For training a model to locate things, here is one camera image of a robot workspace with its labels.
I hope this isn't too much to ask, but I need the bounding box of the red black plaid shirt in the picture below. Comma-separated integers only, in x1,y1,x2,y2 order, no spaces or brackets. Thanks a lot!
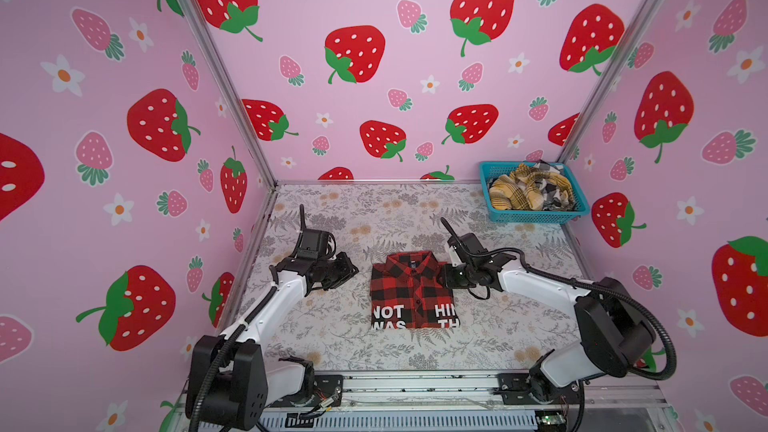
370,251,461,330

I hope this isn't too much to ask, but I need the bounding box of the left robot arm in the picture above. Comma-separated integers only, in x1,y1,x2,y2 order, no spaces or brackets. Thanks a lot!
185,228,358,431

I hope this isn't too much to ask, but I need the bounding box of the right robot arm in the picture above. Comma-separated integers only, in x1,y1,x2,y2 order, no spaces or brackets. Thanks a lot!
442,233,678,404

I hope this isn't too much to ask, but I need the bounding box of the yellow plaid shirt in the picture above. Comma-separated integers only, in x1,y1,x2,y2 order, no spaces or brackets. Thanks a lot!
489,161,577,212

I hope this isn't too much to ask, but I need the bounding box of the teal plastic basket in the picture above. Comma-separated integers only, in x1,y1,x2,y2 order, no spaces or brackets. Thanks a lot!
479,161,590,225

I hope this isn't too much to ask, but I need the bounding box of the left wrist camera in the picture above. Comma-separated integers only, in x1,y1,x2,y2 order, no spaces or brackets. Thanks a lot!
296,229,335,260

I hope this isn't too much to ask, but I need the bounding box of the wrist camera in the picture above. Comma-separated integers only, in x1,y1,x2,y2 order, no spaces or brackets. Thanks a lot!
456,233,492,268
296,229,335,260

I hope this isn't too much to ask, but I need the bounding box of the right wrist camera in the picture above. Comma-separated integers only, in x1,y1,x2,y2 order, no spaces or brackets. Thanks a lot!
456,233,492,268

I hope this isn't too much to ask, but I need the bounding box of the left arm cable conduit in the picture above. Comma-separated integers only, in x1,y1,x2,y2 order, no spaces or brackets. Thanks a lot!
187,203,310,432

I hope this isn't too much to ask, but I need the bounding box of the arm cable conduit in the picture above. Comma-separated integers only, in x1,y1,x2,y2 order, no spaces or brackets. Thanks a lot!
187,203,310,432
440,217,678,432

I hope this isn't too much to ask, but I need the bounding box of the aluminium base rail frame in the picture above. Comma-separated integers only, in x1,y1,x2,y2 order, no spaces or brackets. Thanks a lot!
173,368,682,432

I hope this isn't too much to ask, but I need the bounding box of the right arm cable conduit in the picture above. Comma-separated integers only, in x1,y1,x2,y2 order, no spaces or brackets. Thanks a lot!
440,217,678,432

